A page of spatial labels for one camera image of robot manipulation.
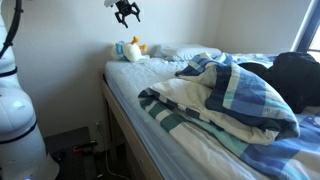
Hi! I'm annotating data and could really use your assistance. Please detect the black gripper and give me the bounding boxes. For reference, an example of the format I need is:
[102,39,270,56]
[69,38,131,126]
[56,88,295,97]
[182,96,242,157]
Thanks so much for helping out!
[114,0,142,29]

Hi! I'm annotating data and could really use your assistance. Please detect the white duck plush orange feet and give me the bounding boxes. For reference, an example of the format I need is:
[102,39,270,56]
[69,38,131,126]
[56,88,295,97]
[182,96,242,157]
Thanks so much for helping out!
[111,35,151,64]

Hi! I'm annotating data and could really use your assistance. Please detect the blue checked blanket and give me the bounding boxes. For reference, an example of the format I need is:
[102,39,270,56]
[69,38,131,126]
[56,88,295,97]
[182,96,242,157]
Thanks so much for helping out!
[137,51,320,180]

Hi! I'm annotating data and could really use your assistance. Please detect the light blue pillow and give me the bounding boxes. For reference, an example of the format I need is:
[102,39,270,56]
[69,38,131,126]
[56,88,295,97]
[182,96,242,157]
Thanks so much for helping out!
[148,44,223,63]

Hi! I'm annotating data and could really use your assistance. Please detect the mattress with light blue sheet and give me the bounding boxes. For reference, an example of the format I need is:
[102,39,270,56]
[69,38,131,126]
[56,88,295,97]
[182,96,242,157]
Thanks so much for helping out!
[104,56,218,180]

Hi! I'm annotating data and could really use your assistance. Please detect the black clothing pile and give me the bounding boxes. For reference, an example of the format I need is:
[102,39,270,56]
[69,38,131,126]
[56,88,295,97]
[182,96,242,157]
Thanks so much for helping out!
[237,51,320,115]

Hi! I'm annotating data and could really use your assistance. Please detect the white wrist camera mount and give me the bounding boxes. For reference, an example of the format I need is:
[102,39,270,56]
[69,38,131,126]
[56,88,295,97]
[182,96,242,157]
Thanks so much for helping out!
[103,0,118,9]

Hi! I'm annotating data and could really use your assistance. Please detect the light wooden bed frame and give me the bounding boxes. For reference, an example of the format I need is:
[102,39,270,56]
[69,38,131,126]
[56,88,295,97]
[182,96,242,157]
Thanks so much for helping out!
[98,70,165,180]

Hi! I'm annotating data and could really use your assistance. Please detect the red handled clamp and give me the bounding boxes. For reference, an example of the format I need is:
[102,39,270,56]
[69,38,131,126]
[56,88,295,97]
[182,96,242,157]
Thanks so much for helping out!
[72,140,100,155]

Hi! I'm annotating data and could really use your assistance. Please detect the white floor cable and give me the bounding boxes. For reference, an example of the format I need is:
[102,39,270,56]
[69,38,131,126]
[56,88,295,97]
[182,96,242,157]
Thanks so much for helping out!
[95,121,132,180]

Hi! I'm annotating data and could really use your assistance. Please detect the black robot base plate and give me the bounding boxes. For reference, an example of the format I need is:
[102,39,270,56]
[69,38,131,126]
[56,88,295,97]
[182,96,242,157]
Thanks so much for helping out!
[43,126,98,180]

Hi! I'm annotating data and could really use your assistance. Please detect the window with dark frame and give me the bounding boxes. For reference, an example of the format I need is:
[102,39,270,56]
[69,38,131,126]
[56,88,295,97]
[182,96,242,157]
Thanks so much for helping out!
[289,0,320,65]

